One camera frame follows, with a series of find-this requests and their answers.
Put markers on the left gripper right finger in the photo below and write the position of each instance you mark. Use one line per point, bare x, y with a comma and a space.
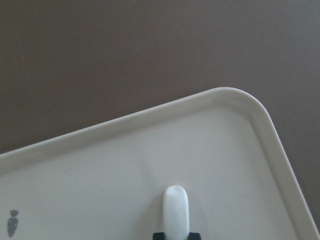
194, 236

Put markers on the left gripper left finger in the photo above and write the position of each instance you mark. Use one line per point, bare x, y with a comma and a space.
158, 236

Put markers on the white ceramic spoon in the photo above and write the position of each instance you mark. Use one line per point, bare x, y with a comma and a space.
176, 218

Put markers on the white rectangular tray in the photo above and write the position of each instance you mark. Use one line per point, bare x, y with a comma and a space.
107, 181

